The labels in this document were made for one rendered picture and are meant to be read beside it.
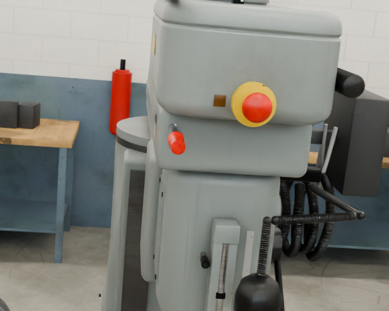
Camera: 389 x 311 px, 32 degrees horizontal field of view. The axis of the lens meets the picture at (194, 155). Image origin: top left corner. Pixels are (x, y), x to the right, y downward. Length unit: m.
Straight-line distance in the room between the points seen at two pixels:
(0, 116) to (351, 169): 3.77
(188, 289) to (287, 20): 0.48
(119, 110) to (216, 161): 4.23
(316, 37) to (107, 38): 4.45
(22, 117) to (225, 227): 3.98
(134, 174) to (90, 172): 3.97
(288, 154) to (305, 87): 0.15
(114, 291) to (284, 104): 0.86
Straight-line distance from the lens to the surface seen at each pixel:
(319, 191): 1.22
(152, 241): 1.33
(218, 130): 1.05
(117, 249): 1.65
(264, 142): 1.06
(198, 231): 1.12
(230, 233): 1.09
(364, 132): 1.45
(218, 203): 1.11
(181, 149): 0.90
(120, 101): 5.26
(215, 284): 1.12
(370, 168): 1.47
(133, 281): 1.65
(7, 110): 4.96
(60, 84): 5.40
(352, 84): 1.01
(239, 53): 0.94
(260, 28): 0.94
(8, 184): 5.63
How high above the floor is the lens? 1.90
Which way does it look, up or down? 13 degrees down
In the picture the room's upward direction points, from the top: 5 degrees clockwise
